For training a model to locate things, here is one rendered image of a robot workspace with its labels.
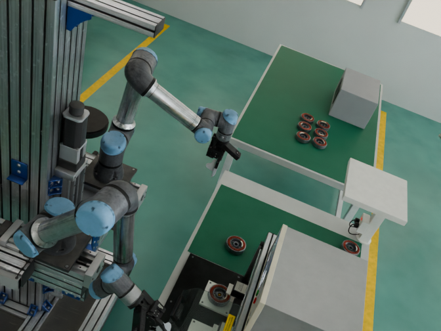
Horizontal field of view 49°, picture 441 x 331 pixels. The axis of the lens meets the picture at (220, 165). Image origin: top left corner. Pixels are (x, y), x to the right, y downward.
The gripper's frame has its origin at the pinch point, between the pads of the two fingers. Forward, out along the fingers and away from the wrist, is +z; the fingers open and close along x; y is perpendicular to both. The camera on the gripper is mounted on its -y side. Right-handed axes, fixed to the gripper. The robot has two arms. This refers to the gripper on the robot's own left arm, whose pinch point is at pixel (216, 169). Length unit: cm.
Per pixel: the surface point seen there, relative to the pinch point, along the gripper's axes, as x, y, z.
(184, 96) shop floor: -234, 70, 115
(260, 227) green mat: -14, -35, 40
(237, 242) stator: 5.5, -24.7, 38.7
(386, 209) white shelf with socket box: -14, -91, -5
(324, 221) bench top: -40, -73, 41
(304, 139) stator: -115, -49, 37
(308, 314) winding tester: 79, -54, -16
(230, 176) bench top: -47, -7, 41
